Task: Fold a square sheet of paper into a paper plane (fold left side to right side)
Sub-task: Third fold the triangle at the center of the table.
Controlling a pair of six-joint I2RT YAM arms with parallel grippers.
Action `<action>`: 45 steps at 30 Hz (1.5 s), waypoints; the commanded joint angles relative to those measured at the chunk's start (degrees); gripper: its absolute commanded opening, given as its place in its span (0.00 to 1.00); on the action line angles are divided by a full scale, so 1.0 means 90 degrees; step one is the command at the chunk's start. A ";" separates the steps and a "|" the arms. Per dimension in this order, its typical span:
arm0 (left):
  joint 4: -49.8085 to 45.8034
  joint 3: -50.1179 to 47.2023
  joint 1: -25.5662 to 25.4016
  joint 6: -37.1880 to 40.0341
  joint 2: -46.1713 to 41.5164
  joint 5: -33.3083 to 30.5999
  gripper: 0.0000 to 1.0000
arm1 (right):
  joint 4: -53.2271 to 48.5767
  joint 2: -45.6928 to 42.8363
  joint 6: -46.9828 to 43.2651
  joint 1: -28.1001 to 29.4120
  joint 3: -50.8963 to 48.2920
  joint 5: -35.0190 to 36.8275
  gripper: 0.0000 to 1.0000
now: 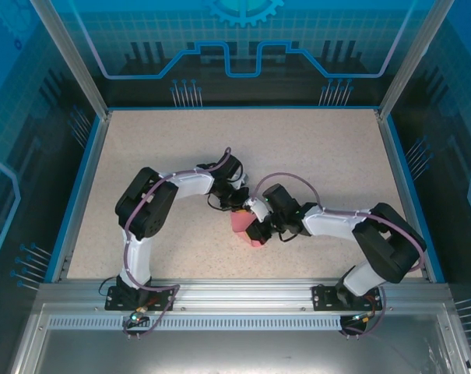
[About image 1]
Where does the aluminium table side rail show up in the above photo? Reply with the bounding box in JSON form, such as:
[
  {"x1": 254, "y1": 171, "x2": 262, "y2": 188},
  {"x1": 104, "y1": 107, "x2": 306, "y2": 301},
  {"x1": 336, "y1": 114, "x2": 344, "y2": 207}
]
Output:
[
  {"x1": 51, "y1": 111, "x2": 113, "y2": 284},
  {"x1": 374, "y1": 111, "x2": 434, "y2": 282}
]

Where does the cable connector with green light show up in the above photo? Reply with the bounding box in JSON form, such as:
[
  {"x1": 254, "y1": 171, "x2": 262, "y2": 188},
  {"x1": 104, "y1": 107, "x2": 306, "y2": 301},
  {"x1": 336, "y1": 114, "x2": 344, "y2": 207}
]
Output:
[
  {"x1": 127, "y1": 305, "x2": 148, "y2": 325},
  {"x1": 349, "y1": 311, "x2": 377, "y2": 325}
]

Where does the pink paper sheet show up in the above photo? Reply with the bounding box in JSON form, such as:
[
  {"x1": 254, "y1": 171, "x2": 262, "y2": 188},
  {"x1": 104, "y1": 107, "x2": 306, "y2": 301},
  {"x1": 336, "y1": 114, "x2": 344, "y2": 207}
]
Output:
[{"x1": 230, "y1": 207, "x2": 267, "y2": 249}]

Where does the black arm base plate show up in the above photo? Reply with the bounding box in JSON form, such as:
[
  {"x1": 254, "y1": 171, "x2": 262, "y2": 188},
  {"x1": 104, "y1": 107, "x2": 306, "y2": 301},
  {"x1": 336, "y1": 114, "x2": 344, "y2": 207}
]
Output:
[
  {"x1": 311, "y1": 283, "x2": 385, "y2": 313},
  {"x1": 104, "y1": 283, "x2": 177, "y2": 313}
]

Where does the aluminium cross beam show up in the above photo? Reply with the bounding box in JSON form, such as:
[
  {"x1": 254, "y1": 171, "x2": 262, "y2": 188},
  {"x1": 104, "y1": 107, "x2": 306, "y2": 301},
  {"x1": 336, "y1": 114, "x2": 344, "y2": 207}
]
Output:
[{"x1": 37, "y1": 277, "x2": 452, "y2": 313}]

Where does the slotted grey cable duct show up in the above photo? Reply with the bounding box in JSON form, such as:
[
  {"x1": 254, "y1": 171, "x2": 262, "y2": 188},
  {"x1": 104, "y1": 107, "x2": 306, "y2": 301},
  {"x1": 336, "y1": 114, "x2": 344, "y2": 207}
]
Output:
[{"x1": 47, "y1": 316, "x2": 376, "y2": 332}]

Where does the grey sheet metal tray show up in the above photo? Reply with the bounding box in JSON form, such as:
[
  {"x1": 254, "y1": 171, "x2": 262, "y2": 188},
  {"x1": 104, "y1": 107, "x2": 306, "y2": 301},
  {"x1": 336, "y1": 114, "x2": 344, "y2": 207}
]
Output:
[{"x1": 8, "y1": 303, "x2": 471, "y2": 374}]

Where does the aluminium frame post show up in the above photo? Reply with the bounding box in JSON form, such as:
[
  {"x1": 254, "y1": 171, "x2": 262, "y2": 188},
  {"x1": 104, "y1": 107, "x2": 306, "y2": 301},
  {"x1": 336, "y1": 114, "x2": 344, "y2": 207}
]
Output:
[
  {"x1": 376, "y1": 0, "x2": 444, "y2": 120},
  {"x1": 29, "y1": 0, "x2": 114, "y2": 120}
]

